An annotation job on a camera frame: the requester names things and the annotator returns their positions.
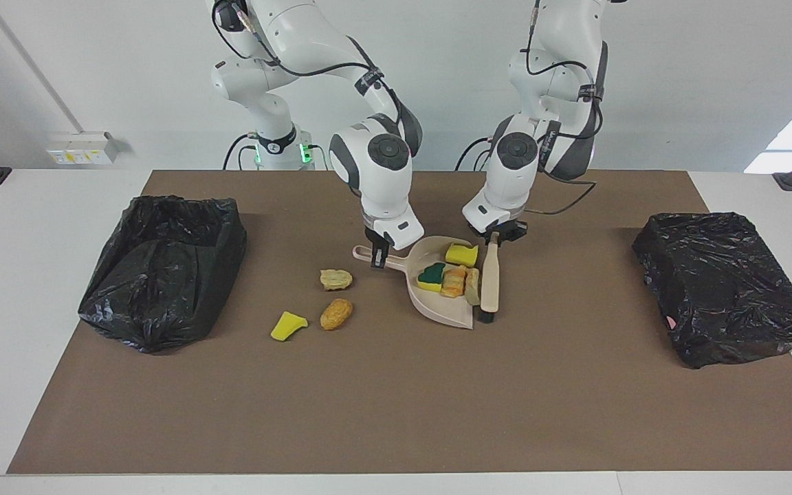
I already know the brown table mat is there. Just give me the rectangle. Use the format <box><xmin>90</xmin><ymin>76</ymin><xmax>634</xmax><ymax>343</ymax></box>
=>
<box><xmin>6</xmin><ymin>170</ymin><xmax>792</xmax><ymax>475</ymax></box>

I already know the orange and white foam chunk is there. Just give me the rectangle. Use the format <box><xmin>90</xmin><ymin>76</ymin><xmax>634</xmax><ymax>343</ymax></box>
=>
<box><xmin>441</xmin><ymin>265</ymin><xmax>468</xmax><ymax>298</ymax></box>

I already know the white wall outlet box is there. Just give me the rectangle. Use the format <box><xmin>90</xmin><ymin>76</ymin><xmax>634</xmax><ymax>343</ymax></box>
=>
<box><xmin>47</xmin><ymin>132</ymin><xmax>118</xmax><ymax>166</ymax></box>

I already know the notched yellow sponge piece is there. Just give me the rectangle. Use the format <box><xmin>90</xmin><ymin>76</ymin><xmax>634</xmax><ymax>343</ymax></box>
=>
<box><xmin>445</xmin><ymin>243</ymin><xmax>479</xmax><ymax>267</ymax></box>

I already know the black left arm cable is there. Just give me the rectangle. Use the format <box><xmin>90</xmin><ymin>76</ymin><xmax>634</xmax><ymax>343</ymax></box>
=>
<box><xmin>524</xmin><ymin>180</ymin><xmax>598</xmax><ymax>217</ymax></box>

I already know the open bin with black bag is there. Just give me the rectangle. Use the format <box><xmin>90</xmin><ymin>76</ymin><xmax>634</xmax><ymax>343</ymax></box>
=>
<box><xmin>78</xmin><ymin>195</ymin><xmax>248</xmax><ymax>355</ymax></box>

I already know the black base cable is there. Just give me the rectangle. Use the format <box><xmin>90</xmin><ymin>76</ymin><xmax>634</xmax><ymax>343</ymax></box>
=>
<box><xmin>223</xmin><ymin>134</ymin><xmax>259</xmax><ymax>171</ymax></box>
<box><xmin>454</xmin><ymin>136</ymin><xmax>493</xmax><ymax>171</ymax></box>

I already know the yellow sponge wedge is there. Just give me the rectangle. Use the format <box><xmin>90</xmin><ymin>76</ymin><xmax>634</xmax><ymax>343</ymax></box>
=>
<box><xmin>270</xmin><ymin>311</ymin><xmax>309</xmax><ymax>342</ymax></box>

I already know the green and yellow sponge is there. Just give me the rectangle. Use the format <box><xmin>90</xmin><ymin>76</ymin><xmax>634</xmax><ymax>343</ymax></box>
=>
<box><xmin>417</xmin><ymin>262</ymin><xmax>446</xmax><ymax>294</ymax></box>

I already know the beige plastic dustpan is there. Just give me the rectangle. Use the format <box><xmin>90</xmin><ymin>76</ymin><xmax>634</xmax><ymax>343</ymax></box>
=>
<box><xmin>353</xmin><ymin>236</ymin><xmax>486</xmax><ymax>330</ymax></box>

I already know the beige brush with black bristles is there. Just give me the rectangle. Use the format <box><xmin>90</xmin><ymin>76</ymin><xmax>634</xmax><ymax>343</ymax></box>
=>
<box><xmin>476</xmin><ymin>232</ymin><xmax>503</xmax><ymax>324</ymax></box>

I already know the brown bread nugget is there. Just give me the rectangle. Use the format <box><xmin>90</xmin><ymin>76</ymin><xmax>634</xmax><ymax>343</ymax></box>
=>
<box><xmin>320</xmin><ymin>298</ymin><xmax>354</xmax><ymax>331</ymax></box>

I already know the closed black trash bag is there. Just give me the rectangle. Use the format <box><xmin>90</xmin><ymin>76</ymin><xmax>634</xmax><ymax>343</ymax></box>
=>
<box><xmin>632</xmin><ymin>212</ymin><xmax>792</xmax><ymax>370</ymax></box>

